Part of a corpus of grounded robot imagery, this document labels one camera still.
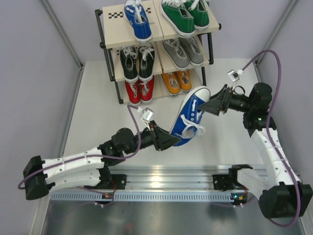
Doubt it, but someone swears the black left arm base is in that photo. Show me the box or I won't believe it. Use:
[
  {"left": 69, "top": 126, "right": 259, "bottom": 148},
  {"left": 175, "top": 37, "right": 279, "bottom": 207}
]
[{"left": 96, "top": 174, "right": 127, "bottom": 190}]

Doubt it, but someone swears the orange sneaker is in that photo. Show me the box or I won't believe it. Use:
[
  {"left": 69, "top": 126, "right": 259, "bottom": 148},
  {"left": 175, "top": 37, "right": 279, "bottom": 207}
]
[
  {"left": 161, "top": 72, "right": 180, "bottom": 96},
  {"left": 176, "top": 70, "right": 192, "bottom": 92}
]

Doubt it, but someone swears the green sneaker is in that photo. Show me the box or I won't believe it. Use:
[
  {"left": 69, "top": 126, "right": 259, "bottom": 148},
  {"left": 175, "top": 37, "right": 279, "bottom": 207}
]
[
  {"left": 184, "top": 0, "right": 210, "bottom": 30},
  {"left": 160, "top": 0, "right": 195, "bottom": 38}
]

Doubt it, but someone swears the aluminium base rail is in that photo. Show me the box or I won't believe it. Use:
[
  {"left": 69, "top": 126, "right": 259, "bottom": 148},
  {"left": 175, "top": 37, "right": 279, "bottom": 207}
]
[{"left": 51, "top": 165, "right": 246, "bottom": 205}]

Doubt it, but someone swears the grey sneaker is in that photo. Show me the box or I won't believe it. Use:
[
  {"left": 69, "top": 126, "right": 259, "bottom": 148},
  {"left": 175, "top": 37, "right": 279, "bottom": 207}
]
[
  {"left": 162, "top": 38, "right": 190, "bottom": 71},
  {"left": 179, "top": 37, "right": 204, "bottom": 66}
]

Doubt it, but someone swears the beige black shoe shelf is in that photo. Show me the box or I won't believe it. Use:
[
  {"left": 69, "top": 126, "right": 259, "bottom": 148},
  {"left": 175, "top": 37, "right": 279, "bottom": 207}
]
[{"left": 95, "top": 0, "right": 222, "bottom": 104}]

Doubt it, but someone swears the left grey corner post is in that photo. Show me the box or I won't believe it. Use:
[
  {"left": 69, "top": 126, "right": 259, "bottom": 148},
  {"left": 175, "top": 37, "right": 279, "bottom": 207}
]
[{"left": 40, "top": 0, "right": 85, "bottom": 69}]

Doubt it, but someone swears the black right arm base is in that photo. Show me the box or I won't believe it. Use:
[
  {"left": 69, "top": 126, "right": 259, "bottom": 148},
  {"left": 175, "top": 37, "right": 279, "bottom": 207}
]
[{"left": 212, "top": 164, "right": 253, "bottom": 191}]

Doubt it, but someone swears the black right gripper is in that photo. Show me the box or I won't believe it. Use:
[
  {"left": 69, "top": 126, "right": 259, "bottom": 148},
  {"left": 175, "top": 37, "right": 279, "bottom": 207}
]
[{"left": 199, "top": 84, "right": 254, "bottom": 116}]

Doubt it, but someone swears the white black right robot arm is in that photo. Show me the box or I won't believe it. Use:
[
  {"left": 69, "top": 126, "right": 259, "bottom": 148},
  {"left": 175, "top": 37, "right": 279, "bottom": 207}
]
[{"left": 198, "top": 83, "right": 313, "bottom": 219}]

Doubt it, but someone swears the blue sneaker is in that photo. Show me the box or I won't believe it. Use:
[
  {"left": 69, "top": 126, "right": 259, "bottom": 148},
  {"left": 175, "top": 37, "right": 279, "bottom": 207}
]
[
  {"left": 170, "top": 86, "right": 211, "bottom": 147},
  {"left": 124, "top": 0, "right": 152, "bottom": 43}
]

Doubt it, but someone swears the black sneaker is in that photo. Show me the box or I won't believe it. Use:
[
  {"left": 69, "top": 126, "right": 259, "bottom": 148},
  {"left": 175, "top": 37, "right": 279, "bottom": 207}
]
[
  {"left": 138, "top": 42, "right": 156, "bottom": 82},
  {"left": 119, "top": 46, "right": 138, "bottom": 83}
]

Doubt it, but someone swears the red sneaker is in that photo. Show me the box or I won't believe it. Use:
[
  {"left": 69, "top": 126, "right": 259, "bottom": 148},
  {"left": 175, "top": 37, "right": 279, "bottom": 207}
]
[
  {"left": 139, "top": 76, "right": 155, "bottom": 103},
  {"left": 125, "top": 81, "right": 141, "bottom": 105}
]

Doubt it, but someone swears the grey aluminium corner post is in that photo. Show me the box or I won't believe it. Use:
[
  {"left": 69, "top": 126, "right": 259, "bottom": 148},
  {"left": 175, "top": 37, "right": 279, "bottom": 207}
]
[{"left": 254, "top": 0, "right": 304, "bottom": 65}]

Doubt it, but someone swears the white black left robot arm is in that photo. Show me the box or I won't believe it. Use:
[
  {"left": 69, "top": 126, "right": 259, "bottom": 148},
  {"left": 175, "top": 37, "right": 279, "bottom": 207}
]
[{"left": 18, "top": 121, "right": 180, "bottom": 200}]

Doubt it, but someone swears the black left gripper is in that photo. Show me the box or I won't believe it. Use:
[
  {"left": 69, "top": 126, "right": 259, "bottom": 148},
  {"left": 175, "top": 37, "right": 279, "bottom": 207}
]
[{"left": 124, "top": 120, "right": 181, "bottom": 155}]

